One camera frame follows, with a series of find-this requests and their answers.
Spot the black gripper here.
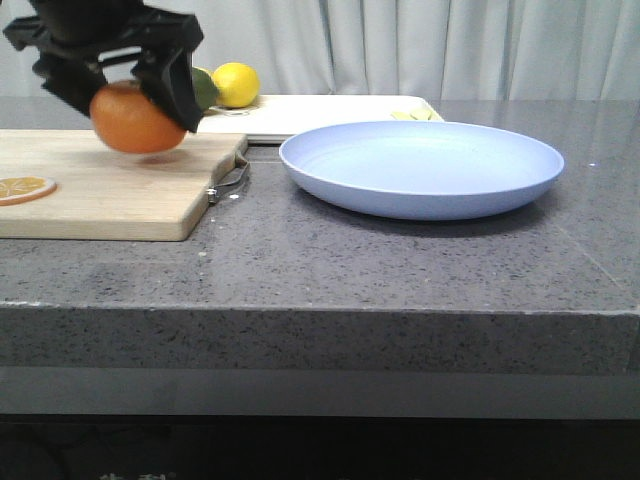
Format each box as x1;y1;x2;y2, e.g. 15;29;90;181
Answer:
3;1;204;133

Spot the whole orange fruit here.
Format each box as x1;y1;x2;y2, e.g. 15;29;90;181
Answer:
89;80;187;154

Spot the light blue plate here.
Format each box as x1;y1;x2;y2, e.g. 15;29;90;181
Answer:
279;120;565;221

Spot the cream white tray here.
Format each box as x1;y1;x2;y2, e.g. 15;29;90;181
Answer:
198;94;442;144

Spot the dark green lime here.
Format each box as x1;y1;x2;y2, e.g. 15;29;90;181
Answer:
191;67;219;111

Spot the yellow lemon right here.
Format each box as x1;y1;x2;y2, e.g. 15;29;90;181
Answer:
210;62;260;108

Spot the wooden cutting board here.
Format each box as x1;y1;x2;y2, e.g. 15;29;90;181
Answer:
1;129;248;241

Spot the orange slice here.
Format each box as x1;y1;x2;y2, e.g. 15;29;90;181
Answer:
1;176;57;206

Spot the yellow plastic knife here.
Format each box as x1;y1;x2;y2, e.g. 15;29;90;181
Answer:
391;111;413;120

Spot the white grey curtain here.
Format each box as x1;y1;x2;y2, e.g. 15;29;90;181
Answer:
0;0;640;102

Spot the metal cutting board handle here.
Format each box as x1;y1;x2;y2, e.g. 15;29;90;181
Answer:
206;152;250;205

